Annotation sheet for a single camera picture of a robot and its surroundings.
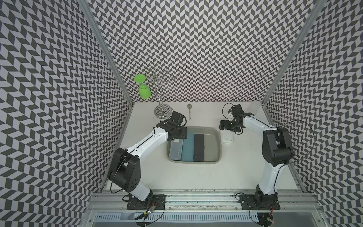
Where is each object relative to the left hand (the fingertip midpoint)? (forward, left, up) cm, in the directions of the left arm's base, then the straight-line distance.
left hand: (182, 134), depth 87 cm
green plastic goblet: (+28, +26, +10) cm, 40 cm away
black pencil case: (-4, -11, -10) cm, 15 cm away
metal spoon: (+33, -5, -11) cm, 35 cm away
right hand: (+8, -30, -7) cm, 32 cm away
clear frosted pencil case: (-6, +4, -8) cm, 11 cm away
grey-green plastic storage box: (-2, -20, -11) cm, 23 cm away
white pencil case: (+3, -30, -7) cm, 31 cm away
